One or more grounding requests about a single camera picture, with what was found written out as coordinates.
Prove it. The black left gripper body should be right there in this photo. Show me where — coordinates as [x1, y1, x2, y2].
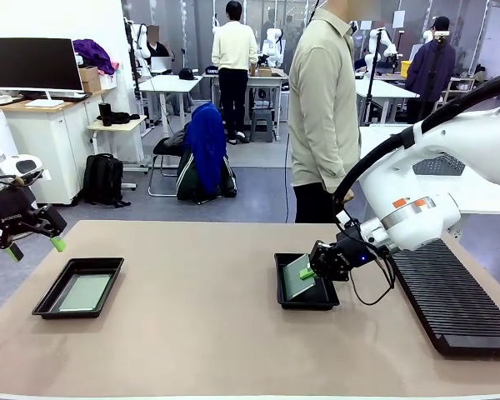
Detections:
[0, 184, 38, 239]

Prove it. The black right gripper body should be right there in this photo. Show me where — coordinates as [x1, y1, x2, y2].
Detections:
[326, 226, 381, 282]

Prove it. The green perforated circuit board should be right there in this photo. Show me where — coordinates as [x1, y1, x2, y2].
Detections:
[57, 273, 113, 313]
[282, 253, 318, 302]

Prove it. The black ESD tray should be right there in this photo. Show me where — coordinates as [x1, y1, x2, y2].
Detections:
[273, 252, 341, 312]
[31, 257, 126, 321]

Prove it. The blue jacket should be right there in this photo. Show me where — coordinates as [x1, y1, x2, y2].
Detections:
[182, 102, 228, 197]

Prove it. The person right forearm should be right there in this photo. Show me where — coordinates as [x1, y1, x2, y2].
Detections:
[322, 139, 362, 195]

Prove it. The black backpack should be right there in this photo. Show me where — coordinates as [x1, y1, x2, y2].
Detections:
[82, 152, 132, 208]

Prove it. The small wooden side table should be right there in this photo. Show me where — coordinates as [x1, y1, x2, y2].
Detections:
[86, 114, 151, 174]

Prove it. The black tumbler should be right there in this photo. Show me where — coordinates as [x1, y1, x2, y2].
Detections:
[98, 102, 114, 128]

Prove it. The black slotted rack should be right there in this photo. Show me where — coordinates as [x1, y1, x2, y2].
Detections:
[389, 237, 500, 358]

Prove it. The grey plastic basket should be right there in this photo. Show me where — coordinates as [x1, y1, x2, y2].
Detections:
[412, 152, 467, 177]

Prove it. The black cloth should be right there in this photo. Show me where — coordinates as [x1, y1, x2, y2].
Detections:
[96, 111, 142, 126]

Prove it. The black chair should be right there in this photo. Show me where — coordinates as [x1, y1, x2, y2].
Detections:
[147, 136, 193, 198]

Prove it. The dark green striped jacket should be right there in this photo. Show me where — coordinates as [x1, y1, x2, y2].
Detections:
[175, 147, 238, 206]

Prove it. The person in beige shirt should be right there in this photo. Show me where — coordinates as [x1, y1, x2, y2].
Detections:
[288, 0, 362, 224]

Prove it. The dark grey stool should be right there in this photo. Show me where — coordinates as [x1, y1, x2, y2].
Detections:
[249, 108, 275, 144]

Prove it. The grey jacket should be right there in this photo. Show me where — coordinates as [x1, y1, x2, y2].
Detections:
[162, 126, 191, 148]

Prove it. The black computer monitor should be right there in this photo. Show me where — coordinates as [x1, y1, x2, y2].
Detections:
[0, 37, 84, 108]

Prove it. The white desk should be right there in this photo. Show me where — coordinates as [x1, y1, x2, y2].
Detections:
[137, 73, 204, 126]
[202, 70, 291, 138]
[353, 77, 421, 126]

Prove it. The purple cloth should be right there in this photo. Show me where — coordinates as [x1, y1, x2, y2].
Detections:
[72, 38, 117, 77]

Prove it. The black tripod pole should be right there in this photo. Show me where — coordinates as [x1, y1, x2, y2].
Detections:
[364, 27, 380, 126]

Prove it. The grey laptop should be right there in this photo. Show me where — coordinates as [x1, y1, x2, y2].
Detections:
[149, 56, 174, 77]

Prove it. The white shelf unit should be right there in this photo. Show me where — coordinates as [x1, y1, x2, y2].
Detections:
[441, 76, 476, 101]

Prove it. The person in black top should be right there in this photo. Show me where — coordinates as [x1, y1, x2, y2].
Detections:
[144, 24, 173, 60]

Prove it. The person in cream sweater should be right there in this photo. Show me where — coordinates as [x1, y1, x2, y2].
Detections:
[211, 0, 259, 146]

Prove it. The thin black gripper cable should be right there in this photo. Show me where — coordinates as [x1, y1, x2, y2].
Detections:
[349, 245, 397, 306]

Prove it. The black right arm hose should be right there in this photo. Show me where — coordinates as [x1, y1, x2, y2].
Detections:
[332, 69, 500, 205]

